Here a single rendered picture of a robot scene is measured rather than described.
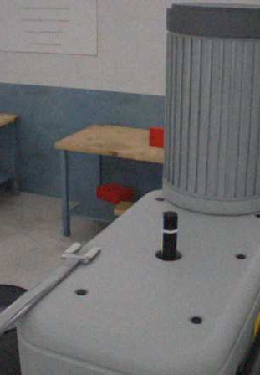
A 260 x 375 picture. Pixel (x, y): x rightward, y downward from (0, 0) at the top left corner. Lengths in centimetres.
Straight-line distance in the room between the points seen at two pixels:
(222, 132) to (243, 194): 11
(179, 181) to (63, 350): 39
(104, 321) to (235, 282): 18
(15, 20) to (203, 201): 519
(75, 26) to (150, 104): 105
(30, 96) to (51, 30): 74
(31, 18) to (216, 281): 528
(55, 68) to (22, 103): 56
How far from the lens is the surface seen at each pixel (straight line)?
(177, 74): 89
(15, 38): 600
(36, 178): 621
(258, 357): 73
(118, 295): 68
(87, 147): 480
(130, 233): 84
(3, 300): 331
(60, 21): 569
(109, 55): 547
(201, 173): 89
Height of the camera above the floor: 225
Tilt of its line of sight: 20 degrees down
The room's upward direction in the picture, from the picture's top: 1 degrees clockwise
